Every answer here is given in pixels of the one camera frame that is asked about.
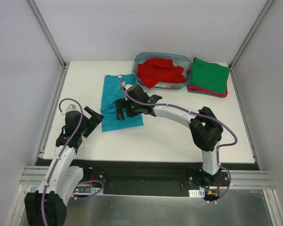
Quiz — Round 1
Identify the teal t shirt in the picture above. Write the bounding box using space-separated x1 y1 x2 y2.
100 74 144 132

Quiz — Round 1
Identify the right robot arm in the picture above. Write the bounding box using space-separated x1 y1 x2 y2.
115 84 223 186

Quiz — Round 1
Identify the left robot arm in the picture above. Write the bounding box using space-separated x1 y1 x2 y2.
24 104 104 226

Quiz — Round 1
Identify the red t shirt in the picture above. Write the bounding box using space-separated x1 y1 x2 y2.
137 58 186 88

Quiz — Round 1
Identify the folded pink t shirt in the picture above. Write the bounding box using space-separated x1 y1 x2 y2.
187 62 228 98

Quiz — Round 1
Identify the clear blue plastic bin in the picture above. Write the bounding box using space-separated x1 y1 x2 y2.
132 52 193 89

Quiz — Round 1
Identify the folded green t shirt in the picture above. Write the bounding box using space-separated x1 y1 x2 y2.
188 57 230 94

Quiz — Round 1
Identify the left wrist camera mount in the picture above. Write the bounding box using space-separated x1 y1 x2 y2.
61 104 77 115

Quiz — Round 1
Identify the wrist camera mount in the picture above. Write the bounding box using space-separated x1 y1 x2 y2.
61 104 77 115
121 81 132 90

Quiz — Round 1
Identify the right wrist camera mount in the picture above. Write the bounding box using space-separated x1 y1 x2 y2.
121 81 132 90

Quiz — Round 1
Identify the left aluminium table rail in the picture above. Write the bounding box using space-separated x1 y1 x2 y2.
32 64 69 166

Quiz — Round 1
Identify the aluminium table rail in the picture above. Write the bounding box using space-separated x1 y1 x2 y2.
32 64 69 166
229 70 260 169

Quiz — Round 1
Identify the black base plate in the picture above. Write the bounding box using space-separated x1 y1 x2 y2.
71 160 231 197

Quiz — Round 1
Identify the left white cable duct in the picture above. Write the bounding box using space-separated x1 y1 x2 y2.
29 185 104 196

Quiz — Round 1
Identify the white cable duct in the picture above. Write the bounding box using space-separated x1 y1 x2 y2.
188 189 205 198
29 185 104 196

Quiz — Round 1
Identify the right aluminium table rail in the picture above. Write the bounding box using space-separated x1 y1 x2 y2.
229 70 260 169

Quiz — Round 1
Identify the right white cable duct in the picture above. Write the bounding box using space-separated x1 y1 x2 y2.
188 189 205 198

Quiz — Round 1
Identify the left aluminium frame post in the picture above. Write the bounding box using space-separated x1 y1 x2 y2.
26 0 67 69

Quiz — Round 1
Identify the aluminium frame post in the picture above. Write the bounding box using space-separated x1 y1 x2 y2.
26 0 67 69
229 0 276 71

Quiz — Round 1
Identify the right aluminium frame post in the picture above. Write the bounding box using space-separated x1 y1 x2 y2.
229 0 276 71

